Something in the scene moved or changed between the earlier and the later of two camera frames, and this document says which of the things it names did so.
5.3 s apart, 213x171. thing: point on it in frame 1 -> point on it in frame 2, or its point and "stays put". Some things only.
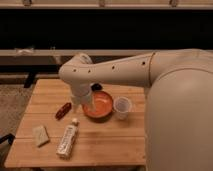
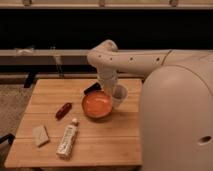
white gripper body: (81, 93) -> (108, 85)
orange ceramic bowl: (100, 106) stays put
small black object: (96, 87) stays put
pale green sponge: (41, 135) stays put
